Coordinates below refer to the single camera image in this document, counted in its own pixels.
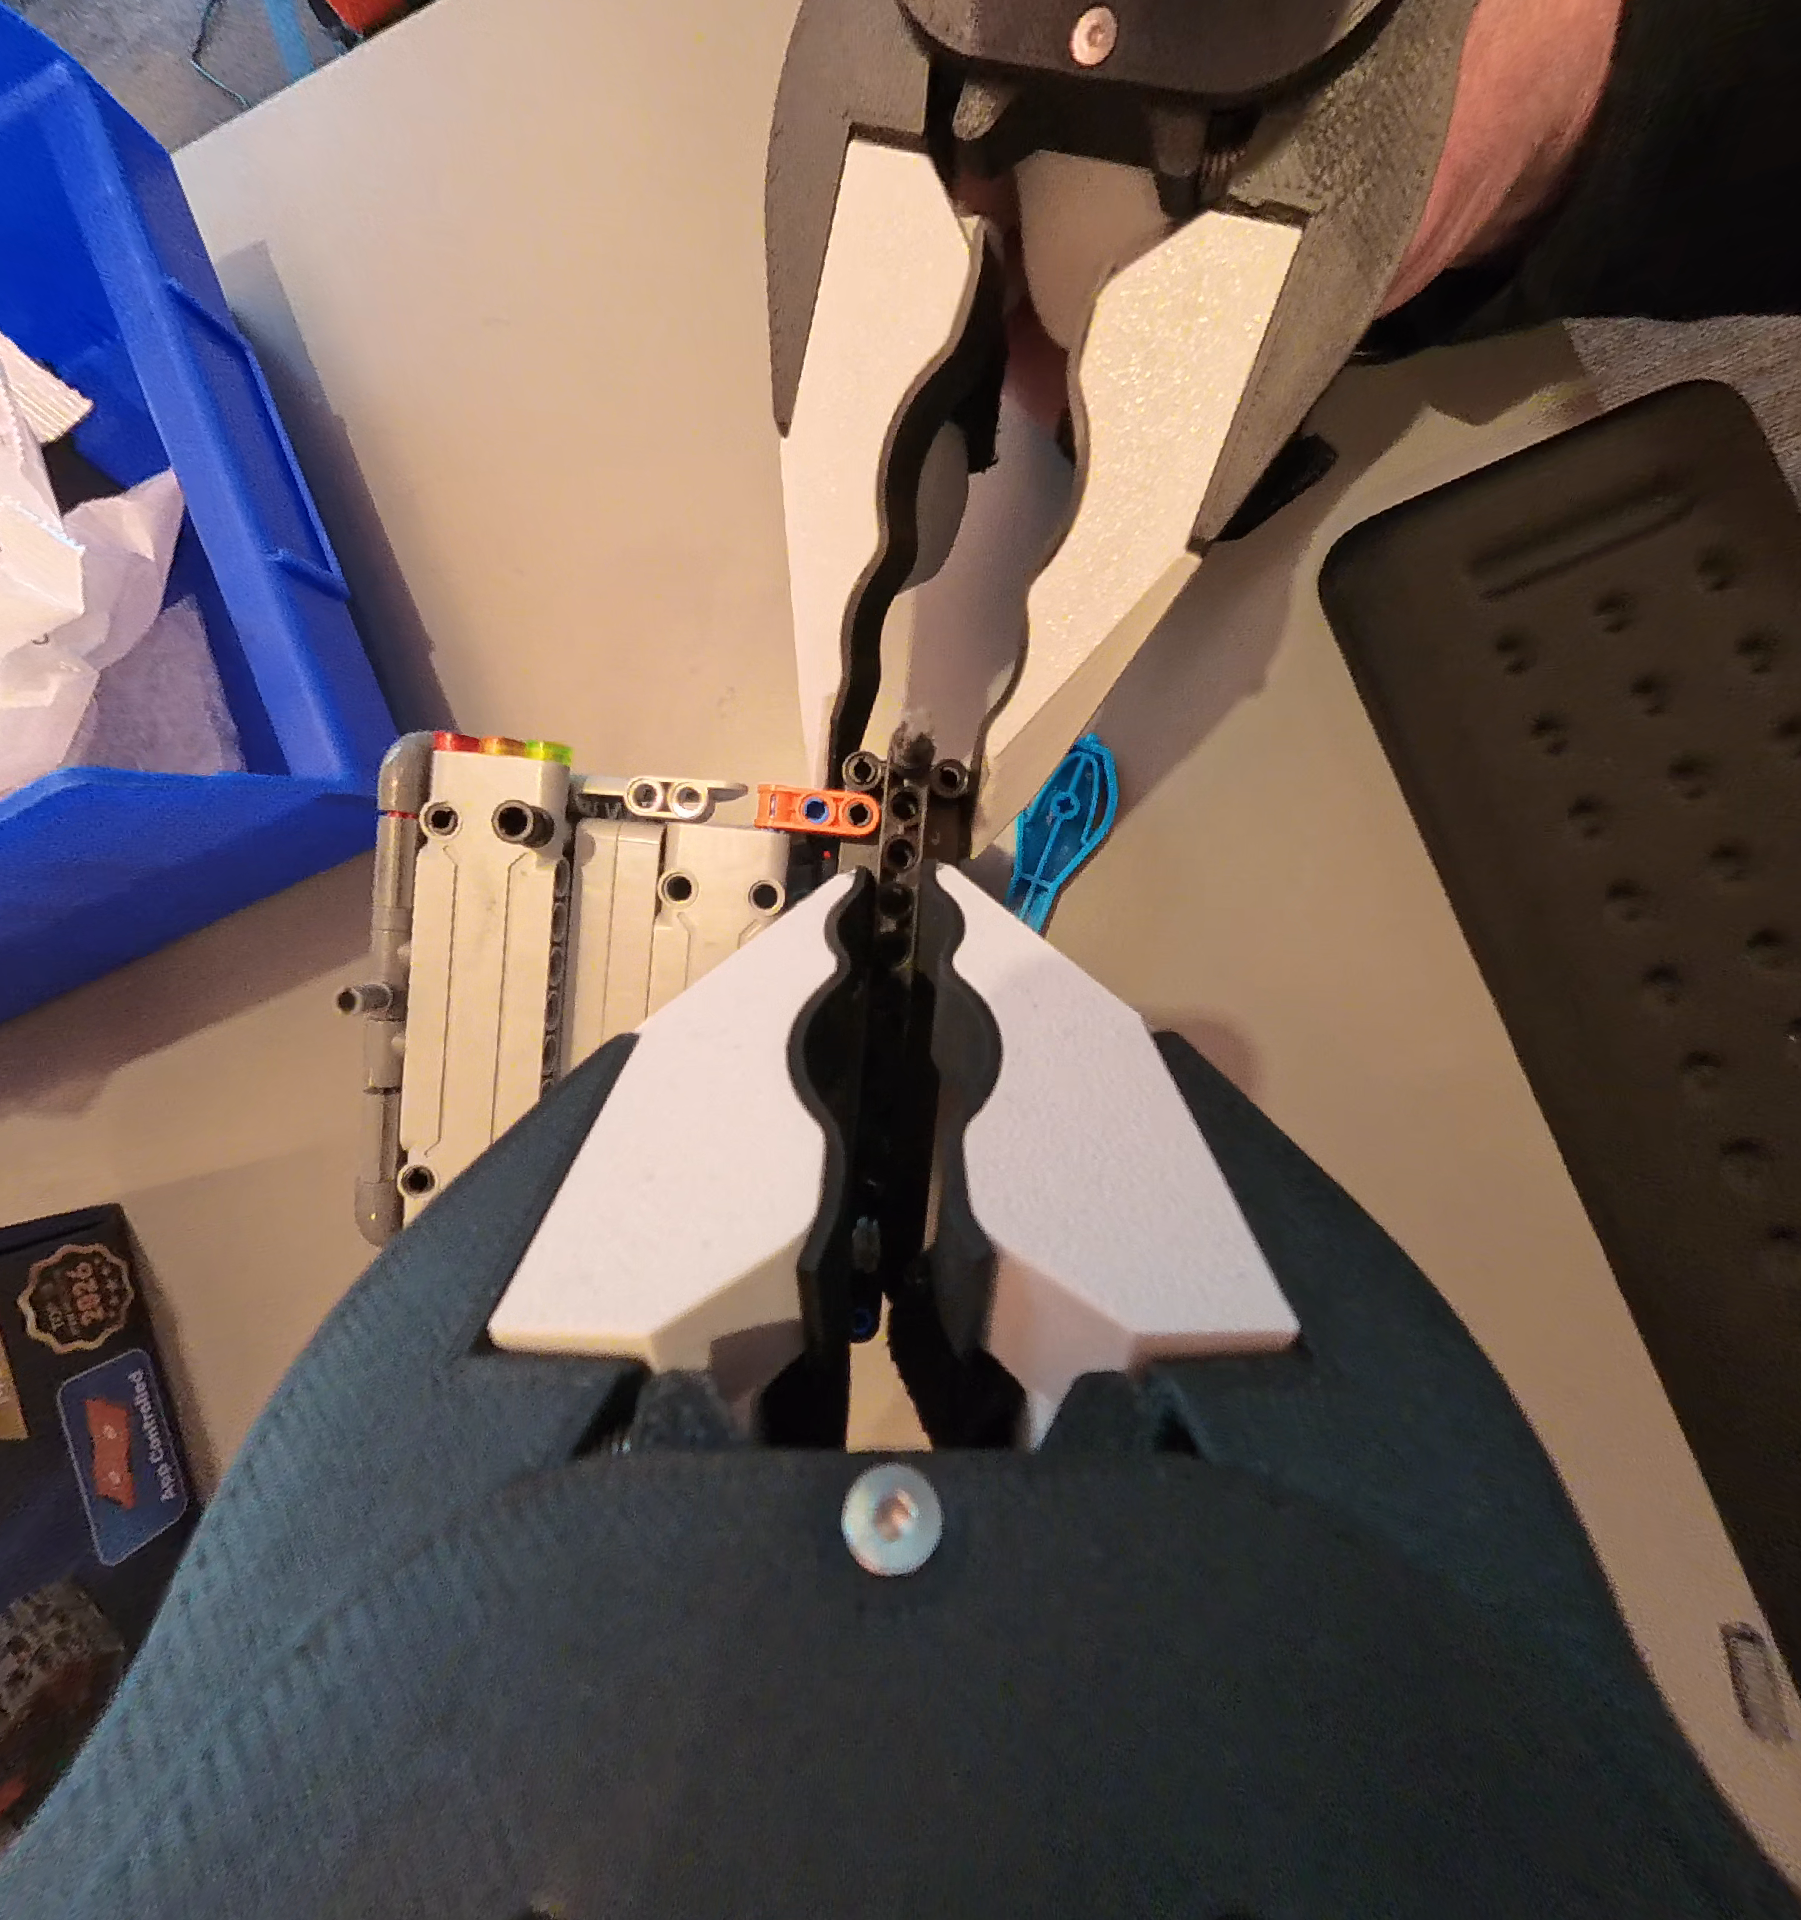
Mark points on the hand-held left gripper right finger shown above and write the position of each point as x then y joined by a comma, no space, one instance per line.
1125,1198

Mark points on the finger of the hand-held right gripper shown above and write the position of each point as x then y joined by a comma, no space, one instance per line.
871,330
1185,375

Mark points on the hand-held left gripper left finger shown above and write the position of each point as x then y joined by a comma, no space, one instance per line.
662,1198

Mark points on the grey building-block robot model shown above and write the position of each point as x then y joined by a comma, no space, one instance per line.
496,929

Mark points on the person's right forearm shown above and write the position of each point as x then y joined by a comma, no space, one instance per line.
1739,149

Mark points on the person's right hand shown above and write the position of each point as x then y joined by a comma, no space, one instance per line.
1501,136

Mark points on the blue plastic separator tool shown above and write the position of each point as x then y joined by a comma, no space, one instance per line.
1062,811

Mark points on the black dimpled chair seat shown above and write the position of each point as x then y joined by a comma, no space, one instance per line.
1636,824

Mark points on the blue plastic bin with bags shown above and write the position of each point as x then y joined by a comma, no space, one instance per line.
91,900

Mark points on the dark blue robot kit box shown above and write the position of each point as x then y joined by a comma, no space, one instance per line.
30,1501

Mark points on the clear plastic parts bags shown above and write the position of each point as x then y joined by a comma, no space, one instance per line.
30,600

